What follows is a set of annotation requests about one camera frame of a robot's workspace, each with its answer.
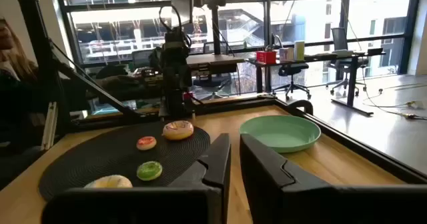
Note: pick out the small green frosted donut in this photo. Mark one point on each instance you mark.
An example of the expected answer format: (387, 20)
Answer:
(149, 171)

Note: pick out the small pink frosted donut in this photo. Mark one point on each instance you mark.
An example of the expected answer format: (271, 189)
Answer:
(146, 143)

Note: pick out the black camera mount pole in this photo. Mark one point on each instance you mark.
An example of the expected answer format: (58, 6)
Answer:
(216, 27)

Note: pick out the black aluminium rig frame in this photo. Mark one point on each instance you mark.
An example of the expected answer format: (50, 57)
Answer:
(40, 34)

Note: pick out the brown wooden desk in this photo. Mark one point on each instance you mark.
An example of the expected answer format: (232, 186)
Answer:
(213, 61)

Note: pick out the person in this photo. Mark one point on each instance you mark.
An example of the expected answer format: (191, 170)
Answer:
(20, 100)

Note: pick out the long black desk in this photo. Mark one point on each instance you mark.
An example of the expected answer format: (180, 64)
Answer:
(350, 84)

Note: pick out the black table edge frame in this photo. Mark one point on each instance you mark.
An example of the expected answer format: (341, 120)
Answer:
(367, 149)

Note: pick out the red box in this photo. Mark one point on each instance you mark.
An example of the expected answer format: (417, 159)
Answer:
(266, 57)

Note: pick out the large pink sprinkled donut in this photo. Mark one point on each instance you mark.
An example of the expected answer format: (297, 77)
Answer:
(178, 130)

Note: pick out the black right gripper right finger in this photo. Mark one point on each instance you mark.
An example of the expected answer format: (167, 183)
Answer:
(283, 190)

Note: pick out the white round toy item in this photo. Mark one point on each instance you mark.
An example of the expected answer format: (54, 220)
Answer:
(108, 182)

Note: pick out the black office chair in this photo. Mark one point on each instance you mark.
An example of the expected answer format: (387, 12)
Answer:
(293, 70)

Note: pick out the grey office chair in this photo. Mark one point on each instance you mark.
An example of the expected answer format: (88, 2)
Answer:
(340, 39)

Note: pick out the black round woven placemat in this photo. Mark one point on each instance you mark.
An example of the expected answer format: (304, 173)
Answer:
(110, 157)

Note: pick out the pale green cylinder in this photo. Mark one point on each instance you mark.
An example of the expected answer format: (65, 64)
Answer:
(299, 50)

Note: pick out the large glass window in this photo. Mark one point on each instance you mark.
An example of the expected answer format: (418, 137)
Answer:
(300, 17)

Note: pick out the light green bowl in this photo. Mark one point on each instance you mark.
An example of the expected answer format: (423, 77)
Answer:
(280, 135)

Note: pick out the black hanging panel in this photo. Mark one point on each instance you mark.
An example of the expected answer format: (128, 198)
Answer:
(181, 4)

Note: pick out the silver aluminium bar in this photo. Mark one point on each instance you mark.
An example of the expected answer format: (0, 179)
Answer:
(49, 127)

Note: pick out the white box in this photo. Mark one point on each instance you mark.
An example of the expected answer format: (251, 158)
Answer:
(286, 54)

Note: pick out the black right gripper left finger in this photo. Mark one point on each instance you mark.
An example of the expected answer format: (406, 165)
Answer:
(200, 184)

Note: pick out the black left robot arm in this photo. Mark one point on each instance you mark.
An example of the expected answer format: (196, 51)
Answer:
(175, 97)

